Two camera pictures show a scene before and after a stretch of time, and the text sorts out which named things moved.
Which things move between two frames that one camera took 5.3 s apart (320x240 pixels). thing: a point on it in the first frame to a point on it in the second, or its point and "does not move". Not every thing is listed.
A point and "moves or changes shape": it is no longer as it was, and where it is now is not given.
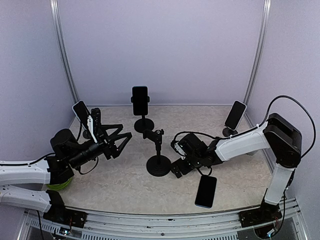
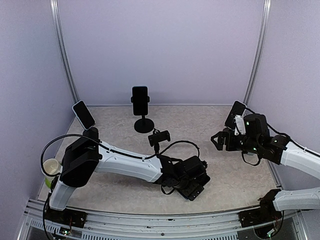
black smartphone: (81, 112) does not move
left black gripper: (110, 149) to (188, 193)
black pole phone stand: (158, 165) moves or changes shape
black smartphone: (140, 98) does not move
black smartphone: (235, 115) does not move
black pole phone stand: (143, 124) does not move
